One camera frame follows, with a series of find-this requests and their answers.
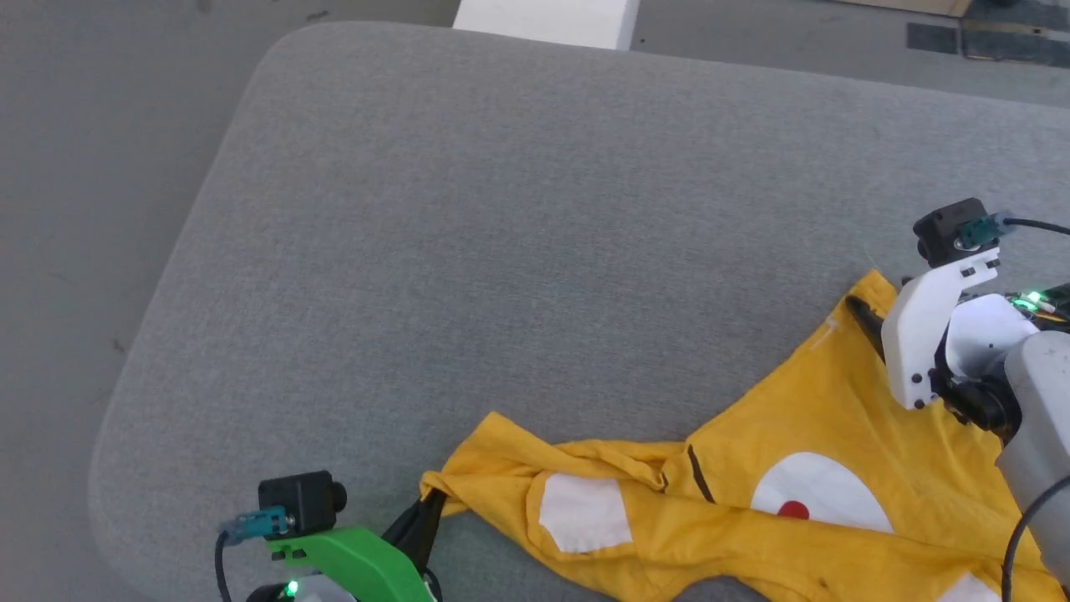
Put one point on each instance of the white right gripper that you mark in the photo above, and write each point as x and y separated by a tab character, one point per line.
919	334

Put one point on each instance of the white box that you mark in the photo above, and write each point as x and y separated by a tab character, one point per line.
543	21

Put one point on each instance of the beige wooden board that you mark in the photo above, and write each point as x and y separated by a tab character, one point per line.
911	5

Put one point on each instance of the black floor tape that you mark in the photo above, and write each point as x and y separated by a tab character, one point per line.
995	42

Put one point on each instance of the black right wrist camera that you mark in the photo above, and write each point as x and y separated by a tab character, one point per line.
945	230

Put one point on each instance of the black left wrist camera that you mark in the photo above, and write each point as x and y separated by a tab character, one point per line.
301	502

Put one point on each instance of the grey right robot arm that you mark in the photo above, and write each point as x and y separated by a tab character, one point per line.
1041	418

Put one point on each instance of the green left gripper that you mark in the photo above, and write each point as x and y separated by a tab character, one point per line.
359	564

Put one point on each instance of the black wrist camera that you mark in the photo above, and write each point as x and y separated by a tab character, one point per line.
945	230
301	502

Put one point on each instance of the yellow shirt with white patches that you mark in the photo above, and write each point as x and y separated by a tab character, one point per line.
836	410

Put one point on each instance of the grey fabric sofa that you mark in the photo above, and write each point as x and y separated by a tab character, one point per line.
501	251

